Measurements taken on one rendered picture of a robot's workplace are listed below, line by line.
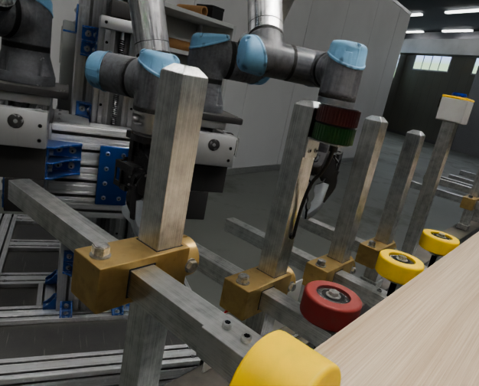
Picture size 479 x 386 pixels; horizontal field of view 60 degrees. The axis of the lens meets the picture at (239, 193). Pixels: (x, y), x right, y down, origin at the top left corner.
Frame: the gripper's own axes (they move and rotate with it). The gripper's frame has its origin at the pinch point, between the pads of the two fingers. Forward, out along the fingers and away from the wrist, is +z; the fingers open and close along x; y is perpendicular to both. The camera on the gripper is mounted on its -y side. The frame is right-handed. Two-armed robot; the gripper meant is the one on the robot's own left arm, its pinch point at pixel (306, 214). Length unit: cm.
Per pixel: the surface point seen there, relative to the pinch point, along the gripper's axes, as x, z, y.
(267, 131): 138, 37, 427
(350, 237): -10.1, 1.7, -0.8
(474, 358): -28.6, 1.1, -33.5
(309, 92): 113, -19, 508
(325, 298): -10.1, 0.8, -32.6
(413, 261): -22.0, 0.7, -6.9
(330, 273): -8.4, 7.8, -7.6
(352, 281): -12.8, 8.4, -6.6
